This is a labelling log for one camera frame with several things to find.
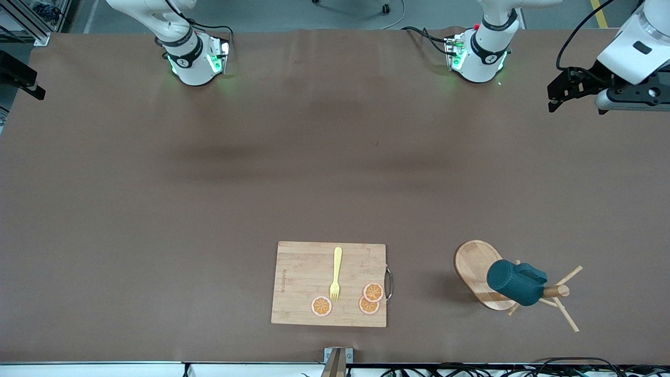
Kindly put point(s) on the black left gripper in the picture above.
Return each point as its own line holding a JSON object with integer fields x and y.
{"x": 593, "y": 77}

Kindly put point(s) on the teal cup yellow inside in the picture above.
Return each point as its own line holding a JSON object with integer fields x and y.
{"x": 510, "y": 285}

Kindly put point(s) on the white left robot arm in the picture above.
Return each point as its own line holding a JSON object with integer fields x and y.
{"x": 484, "y": 57}

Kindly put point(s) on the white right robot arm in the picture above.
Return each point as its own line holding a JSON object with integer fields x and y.
{"x": 188, "y": 63}

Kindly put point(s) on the wooden cup rack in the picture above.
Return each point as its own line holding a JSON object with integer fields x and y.
{"x": 473, "y": 267}

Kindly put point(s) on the brown table cover sheet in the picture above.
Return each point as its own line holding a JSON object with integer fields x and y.
{"x": 157, "y": 209}

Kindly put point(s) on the black rolling chair base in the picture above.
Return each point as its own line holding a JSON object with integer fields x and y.
{"x": 366, "y": 5}

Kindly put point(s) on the orange slice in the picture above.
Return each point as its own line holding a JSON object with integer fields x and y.
{"x": 373, "y": 291}
{"x": 366, "y": 308}
{"x": 321, "y": 306}

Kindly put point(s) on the yellow fork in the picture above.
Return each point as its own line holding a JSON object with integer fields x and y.
{"x": 337, "y": 267}

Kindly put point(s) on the aluminium frame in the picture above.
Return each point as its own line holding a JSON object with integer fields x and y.
{"x": 31, "y": 21}

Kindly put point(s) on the metal clamp bracket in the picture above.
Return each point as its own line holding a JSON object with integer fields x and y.
{"x": 337, "y": 361}

